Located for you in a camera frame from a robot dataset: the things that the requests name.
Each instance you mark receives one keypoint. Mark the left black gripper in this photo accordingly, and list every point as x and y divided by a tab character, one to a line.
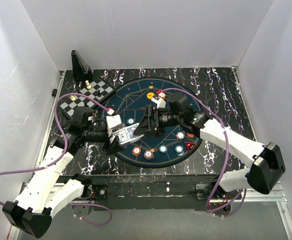
113	147

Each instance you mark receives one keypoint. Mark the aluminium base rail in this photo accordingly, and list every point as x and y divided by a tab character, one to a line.
174	194

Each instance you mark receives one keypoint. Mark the black card holder stand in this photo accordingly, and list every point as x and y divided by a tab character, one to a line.
81	71

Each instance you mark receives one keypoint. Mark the green chip stack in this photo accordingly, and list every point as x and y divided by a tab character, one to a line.
130	121
179	150
163	149

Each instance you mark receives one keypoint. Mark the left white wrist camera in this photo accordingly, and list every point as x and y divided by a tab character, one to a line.
114	123

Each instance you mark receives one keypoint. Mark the red chip stack bottom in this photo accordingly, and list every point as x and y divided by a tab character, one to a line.
136	151

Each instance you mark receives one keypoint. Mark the black wall knob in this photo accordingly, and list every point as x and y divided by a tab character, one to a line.
54	93

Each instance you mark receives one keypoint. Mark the black white chessboard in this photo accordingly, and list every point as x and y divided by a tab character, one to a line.
68	106

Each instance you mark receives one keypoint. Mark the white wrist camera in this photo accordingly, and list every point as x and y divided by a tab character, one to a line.
159	102
114	123

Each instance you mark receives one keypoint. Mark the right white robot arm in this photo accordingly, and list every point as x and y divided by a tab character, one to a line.
264	162

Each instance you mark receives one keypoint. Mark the round blue poker mat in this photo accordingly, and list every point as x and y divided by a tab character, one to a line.
130	101

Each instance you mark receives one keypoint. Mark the playing card deck box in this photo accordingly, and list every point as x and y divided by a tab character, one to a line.
125	139

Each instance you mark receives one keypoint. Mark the red triangle big blind button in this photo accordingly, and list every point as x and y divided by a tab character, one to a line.
190	146

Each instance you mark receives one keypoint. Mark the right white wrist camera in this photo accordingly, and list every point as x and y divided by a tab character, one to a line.
159	102

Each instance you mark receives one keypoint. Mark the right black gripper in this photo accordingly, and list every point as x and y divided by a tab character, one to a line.
145	125

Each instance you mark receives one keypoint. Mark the green chip stack bottom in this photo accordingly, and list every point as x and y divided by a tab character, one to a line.
163	149

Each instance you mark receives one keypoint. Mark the blue backed playing cards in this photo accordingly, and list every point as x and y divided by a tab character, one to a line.
129	130

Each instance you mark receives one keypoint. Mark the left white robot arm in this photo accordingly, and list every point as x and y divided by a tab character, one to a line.
33	209

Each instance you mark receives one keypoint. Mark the red chip stack top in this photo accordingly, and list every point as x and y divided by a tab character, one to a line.
162	95

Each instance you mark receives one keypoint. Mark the orange dealer button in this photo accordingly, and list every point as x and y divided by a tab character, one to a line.
150	95

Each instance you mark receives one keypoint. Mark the blue chip stack top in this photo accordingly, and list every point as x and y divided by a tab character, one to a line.
180	135

